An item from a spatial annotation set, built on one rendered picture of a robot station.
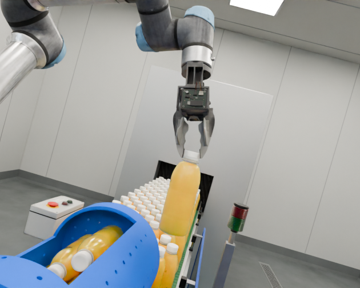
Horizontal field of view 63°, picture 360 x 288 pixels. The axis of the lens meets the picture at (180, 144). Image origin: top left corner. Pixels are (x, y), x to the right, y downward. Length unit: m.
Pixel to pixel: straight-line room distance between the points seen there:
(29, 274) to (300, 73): 5.17
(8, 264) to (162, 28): 0.57
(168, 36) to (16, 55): 0.40
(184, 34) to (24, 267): 0.57
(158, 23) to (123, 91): 4.48
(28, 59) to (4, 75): 0.09
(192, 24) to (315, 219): 4.96
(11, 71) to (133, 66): 4.45
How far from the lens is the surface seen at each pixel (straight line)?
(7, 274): 0.45
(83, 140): 5.35
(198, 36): 0.73
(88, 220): 0.88
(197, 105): 0.64
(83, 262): 0.68
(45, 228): 1.11
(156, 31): 0.76
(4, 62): 0.88
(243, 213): 1.20
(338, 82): 5.58
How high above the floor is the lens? 1.45
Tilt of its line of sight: 1 degrees down
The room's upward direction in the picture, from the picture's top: 16 degrees clockwise
